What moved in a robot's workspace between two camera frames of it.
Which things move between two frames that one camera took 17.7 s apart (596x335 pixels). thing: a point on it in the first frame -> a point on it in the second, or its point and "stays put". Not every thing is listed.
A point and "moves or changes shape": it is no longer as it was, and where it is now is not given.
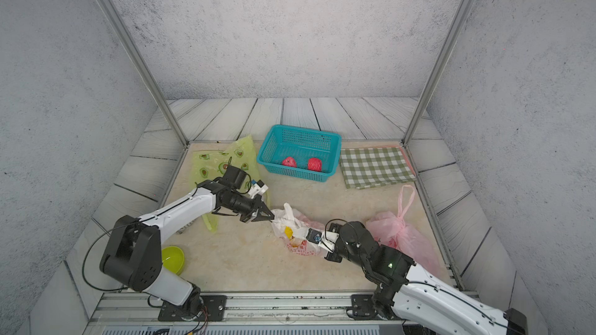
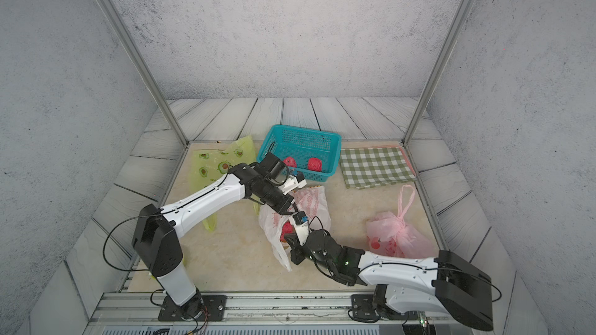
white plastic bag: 290,228 moves or changes shape
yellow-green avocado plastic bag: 210,164 stays put
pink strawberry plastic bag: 396,230 stays put
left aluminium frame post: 134,47 stays put
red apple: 289,161 stays put
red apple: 314,164 stays put
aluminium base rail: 247,313 stays put
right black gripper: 333,257 -> 292,239
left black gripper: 258,204 -> 284,205
